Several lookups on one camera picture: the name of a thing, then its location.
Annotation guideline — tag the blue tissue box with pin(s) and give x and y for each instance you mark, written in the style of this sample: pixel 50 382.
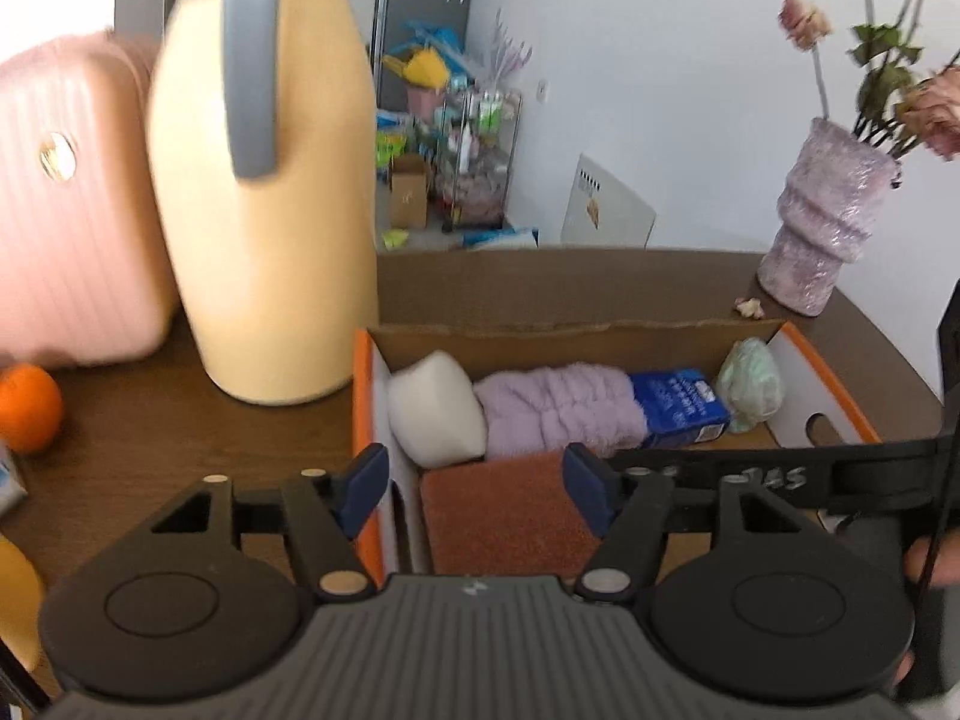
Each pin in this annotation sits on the blue tissue box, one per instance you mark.
pixel 12 489

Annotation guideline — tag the purple textured vase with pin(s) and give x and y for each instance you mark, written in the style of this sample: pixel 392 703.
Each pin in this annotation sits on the purple textured vase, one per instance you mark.
pixel 828 208

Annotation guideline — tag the yellow thermos jug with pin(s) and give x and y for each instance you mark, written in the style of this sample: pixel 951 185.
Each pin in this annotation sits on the yellow thermos jug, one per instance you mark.
pixel 261 129

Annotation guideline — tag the pink small suitcase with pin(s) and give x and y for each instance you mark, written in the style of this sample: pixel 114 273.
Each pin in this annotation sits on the pink small suitcase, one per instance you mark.
pixel 85 274

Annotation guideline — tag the lilac fluffy headband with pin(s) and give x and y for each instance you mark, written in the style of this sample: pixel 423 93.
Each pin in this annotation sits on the lilac fluffy headband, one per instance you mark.
pixel 544 410

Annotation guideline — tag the person right hand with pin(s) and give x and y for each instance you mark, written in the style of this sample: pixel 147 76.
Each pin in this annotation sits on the person right hand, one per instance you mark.
pixel 931 665

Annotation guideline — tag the dried pink roses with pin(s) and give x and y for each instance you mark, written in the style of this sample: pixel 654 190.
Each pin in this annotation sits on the dried pink roses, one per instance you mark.
pixel 898 107

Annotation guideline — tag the wire storage rack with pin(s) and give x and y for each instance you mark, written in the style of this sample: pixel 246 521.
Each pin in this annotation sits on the wire storage rack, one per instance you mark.
pixel 475 143

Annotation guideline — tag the blue tissue pack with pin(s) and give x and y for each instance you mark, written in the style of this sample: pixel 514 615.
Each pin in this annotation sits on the blue tissue pack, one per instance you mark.
pixel 681 408

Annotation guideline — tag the yellow ceramic mug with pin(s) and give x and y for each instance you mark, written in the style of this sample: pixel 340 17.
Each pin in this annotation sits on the yellow ceramic mug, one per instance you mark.
pixel 21 597

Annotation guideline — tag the orange fruit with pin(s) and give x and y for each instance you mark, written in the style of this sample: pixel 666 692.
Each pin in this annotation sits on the orange fruit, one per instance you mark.
pixel 32 409

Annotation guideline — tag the yellow watering can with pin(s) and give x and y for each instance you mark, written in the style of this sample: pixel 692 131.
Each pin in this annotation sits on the yellow watering can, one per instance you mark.
pixel 425 69

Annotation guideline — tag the brown cardboard carton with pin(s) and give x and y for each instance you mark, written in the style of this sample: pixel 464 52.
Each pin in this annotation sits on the brown cardboard carton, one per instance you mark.
pixel 410 182

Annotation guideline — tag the red layered sponge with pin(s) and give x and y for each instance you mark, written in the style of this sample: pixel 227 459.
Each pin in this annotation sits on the red layered sponge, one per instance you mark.
pixel 504 517

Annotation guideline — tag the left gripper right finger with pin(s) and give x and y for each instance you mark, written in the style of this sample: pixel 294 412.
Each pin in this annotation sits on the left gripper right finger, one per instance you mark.
pixel 594 488

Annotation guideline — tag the white board leaning wall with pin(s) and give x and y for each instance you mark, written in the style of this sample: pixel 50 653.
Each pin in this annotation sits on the white board leaning wall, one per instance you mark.
pixel 602 211

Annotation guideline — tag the red cardboard box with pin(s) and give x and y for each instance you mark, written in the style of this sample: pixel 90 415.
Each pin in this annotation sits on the red cardboard box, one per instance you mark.
pixel 395 539

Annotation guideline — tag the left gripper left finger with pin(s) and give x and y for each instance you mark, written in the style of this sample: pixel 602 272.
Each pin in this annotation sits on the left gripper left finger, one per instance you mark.
pixel 359 490

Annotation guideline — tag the white round sponge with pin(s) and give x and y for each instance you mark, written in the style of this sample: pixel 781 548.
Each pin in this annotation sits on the white round sponge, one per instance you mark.
pixel 434 414

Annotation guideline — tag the green soft ball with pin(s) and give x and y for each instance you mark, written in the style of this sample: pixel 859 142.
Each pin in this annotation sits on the green soft ball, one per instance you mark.
pixel 749 384

